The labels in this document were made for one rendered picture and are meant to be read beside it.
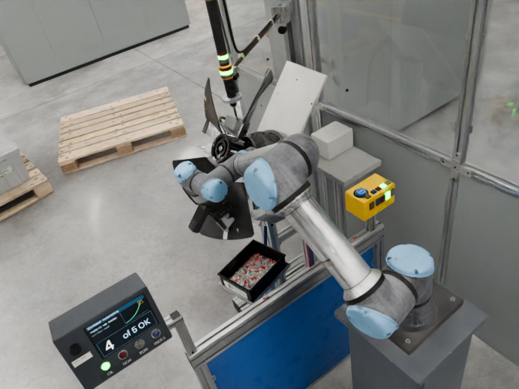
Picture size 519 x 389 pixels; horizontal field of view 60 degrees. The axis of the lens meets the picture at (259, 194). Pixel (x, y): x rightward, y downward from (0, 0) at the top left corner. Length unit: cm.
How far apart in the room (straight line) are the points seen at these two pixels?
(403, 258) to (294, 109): 93
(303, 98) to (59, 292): 218
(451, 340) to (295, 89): 115
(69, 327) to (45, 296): 212
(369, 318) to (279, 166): 41
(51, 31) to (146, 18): 135
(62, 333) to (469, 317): 109
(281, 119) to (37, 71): 541
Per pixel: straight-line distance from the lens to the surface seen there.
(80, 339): 128
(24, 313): 337
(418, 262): 120
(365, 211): 166
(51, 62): 705
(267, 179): 104
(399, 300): 116
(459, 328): 140
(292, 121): 191
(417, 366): 132
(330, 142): 217
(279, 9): 206
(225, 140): 176
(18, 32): 691
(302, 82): 194
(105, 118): 500
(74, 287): 333
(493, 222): 202
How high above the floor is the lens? 213
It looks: 38 degrees down
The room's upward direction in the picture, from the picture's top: 12 degrees counter-clockwise
